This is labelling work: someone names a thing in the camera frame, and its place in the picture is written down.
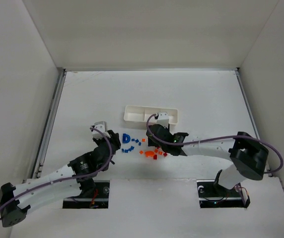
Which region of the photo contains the orange lego arch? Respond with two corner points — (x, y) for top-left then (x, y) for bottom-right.
(144, 151), (154, 158)

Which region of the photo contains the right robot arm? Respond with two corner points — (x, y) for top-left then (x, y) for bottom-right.
(146, 124), (269, 190)

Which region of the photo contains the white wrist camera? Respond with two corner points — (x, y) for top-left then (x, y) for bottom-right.
(155, 112), (169, 128)
(91, 121), (107, 139)

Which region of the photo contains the white three-compartment tray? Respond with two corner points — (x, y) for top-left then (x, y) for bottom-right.
(124, 105), (178, 125)

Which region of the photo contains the blue lego arch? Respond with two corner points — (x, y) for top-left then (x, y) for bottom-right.
(122, 133), (131, 144)

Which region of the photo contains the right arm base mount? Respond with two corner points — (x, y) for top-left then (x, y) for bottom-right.
(197, 180), (251, 209)

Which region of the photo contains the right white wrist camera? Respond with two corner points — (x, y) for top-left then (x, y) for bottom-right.
(155, 112), (169, 128)

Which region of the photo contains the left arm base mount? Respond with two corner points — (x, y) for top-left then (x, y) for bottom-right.
(62, 180), (110, 209)

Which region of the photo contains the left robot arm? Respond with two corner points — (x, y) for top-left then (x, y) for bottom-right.
(0, 128), (121, 228)

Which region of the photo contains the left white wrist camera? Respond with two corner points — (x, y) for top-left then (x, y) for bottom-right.
(91, 121), (107, 139)

